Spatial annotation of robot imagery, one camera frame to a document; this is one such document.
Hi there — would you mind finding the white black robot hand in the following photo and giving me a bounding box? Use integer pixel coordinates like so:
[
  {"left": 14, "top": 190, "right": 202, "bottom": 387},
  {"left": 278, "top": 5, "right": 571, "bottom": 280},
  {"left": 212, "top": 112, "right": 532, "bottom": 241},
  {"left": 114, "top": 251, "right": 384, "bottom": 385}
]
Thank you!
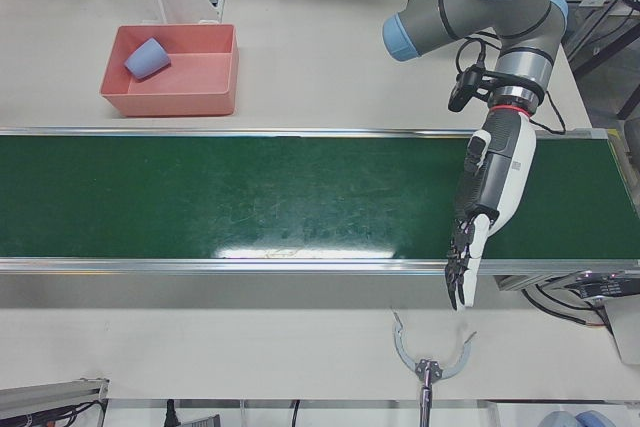
[{"left": 443, "top": 109, "right": 539, "bottom": 311}]

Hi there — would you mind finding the blue plastic cup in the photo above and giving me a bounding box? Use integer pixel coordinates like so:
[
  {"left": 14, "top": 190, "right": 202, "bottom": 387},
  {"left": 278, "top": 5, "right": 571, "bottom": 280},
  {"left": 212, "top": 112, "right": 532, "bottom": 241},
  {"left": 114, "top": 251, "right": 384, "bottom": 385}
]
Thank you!
[{"left": 123, "top": 37, "right": 171, "bottom": 82}]

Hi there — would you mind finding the pink plastic box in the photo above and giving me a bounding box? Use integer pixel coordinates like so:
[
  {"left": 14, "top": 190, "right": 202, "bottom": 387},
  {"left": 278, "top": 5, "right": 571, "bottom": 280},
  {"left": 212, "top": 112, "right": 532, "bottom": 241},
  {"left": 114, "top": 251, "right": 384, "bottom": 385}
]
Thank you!
[{"left": 98, "top": 23, "right": 240, "bottom": 119}]

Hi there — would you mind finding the metal claw grabber tool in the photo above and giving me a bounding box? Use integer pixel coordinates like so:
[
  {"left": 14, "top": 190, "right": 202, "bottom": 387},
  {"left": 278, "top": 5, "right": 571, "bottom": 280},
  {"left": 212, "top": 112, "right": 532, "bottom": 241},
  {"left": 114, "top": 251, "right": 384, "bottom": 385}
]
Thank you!
[{"left": 391, "top": 309, "right": 479, "bottom": 427}]

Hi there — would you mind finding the pale blue rounded object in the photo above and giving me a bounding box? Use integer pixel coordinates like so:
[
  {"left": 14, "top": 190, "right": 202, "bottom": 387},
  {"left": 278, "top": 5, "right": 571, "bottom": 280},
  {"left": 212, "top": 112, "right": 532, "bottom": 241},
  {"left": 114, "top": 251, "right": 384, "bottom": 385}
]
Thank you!
[{"left": 544, "top": 409, "right": 611, "bottom": 427}]

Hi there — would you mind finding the green belt conveyor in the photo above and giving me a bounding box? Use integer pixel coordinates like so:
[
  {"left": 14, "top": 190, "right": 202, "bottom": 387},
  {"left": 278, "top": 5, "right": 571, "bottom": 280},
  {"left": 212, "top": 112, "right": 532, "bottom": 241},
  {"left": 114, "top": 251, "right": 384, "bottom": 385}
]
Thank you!
[{"left": 0, "top": 126, "right": 640, "bottom": 293}]

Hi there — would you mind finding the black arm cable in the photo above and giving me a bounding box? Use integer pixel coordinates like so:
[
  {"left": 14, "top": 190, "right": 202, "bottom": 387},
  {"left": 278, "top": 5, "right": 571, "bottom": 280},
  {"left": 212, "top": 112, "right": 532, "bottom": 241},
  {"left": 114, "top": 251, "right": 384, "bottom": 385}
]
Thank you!
[{"left": 453, "top": 31, "right": 569, "bottom": 136}]

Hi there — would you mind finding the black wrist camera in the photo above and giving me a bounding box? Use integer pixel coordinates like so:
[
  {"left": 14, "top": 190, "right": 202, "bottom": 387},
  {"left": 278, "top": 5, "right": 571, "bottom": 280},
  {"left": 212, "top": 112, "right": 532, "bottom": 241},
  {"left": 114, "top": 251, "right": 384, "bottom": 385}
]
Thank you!
[{"left": 447, "top": 66, "right": 489, "bottom": 113}]

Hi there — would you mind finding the aluminium profile bracket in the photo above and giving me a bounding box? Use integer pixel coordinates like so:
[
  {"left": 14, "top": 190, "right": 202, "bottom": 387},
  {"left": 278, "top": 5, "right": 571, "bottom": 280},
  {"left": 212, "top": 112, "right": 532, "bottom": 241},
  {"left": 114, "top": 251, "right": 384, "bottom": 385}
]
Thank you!
[{"left": 0, "top": 376, "right": 111, "bottom": 427}]

